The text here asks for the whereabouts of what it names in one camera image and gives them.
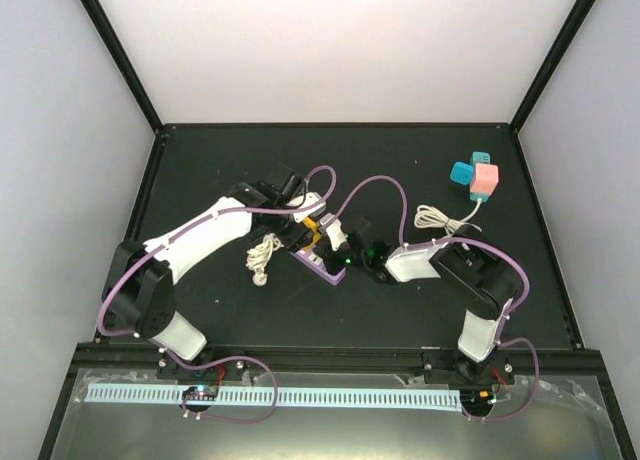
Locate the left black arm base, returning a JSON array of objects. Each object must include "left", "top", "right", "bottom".
[{"left": 156, "top": 346, "right": 249, "bottom": 383}]

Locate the yellow cube socket adapter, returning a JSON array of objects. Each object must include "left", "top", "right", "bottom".
[{"left": 302, "top": 217, "right": 322, "bottom": 252}]

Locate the blue cube plug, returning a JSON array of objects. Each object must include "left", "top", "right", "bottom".
[{"left": 449, "top": 162, "right": 474, "bottom": 186}]

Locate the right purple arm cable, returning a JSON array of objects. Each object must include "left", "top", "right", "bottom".
[{"left": 333, "top": 174, "right": 541, "bottom": 423}]

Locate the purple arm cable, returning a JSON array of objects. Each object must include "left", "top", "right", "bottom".
[
  {"left": 333, "top": 174, "right": 541, "bottom": 423},
  {"left": 95, "top": 163, "right": 338, "bottom": 424}
]

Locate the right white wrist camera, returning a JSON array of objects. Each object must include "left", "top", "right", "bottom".
[{"left": 320, "top": 213, "right": 347, "bottom": 251}]

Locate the teal plug adapter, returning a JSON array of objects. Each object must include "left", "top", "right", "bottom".
[{"left": 470, "top": 151, "right": 491, "bottom": 166}]

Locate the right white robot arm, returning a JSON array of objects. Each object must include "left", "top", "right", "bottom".
[{"left": 314, "top": 220, "right": 529, "bottom": 383}]

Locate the pink cube socket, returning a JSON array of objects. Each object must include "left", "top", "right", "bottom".
[{"left": 469, "top": 163, "right": 499, "bottom": 202}]

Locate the purple power strip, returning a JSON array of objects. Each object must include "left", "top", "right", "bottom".
[{"left": 292, "top": 250, "right": 346, "bottom": 286}]

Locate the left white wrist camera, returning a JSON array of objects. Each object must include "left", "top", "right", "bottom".
[{"left": 286, "top": 192, "right": 326, "bottom": 223}]

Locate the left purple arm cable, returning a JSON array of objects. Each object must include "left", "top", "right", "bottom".
[{"left": 95, "top": 163, "right": 338, "bottom": 424}]

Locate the light blue cable duct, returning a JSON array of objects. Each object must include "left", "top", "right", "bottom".
[{"left": 84, "top": 383, "right": 462, "bottom": 413}]

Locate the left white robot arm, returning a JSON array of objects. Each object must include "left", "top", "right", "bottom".
[{"left": 97, "top": 168, "right": 326, "bottom": 379}]

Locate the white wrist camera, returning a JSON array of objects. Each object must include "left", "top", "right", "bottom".
[
  {"left": 286, "top": 192, "right": 326, "bottom": 223},
  {"left": 320, "top": 213, "right": 347, "bottom": 251}
]

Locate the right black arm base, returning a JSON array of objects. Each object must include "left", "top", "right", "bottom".
[{"left": 422, "top": 349, "right": 514, "bottom": 386}]

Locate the white strip cable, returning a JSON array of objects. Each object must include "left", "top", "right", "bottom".
[{"left": 244, "top": 231, "right": 287, "bottom": 288}]

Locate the white cube cable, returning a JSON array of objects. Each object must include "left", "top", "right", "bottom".
[{"left": 413, "top": 195, "right": 484, "bottom": 239}]

